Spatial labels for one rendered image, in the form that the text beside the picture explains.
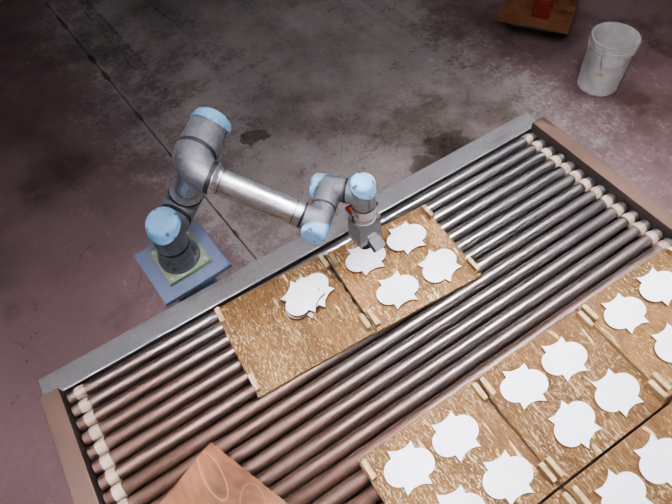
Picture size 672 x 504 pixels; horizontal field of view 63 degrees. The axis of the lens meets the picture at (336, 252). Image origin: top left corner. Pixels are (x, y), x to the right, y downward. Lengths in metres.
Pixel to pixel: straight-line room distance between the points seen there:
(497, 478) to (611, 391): 0.43
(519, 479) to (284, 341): 0.78
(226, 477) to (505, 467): 0.74
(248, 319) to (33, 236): 2.13
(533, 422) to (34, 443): 2.25
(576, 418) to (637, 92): 2.89
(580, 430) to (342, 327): 0.74
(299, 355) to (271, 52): 3.04
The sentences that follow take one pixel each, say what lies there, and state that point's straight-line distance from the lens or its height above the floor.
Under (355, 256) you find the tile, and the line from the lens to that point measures 1.90.
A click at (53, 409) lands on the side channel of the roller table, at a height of 0.95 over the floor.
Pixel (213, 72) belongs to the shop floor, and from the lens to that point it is 4.34.
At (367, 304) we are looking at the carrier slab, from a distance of 1.81.
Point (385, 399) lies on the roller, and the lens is 1.70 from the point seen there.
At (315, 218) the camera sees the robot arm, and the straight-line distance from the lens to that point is 1.53.
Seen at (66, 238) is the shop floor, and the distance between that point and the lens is 3.62.
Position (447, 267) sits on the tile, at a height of 0.95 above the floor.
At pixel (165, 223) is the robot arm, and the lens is 1.90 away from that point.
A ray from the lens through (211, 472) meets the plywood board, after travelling 1.58.
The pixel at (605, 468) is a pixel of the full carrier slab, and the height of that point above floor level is 0.94.
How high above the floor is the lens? 2.52
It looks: 55 degrees down
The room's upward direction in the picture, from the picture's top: 7 degrees counter-clockwise
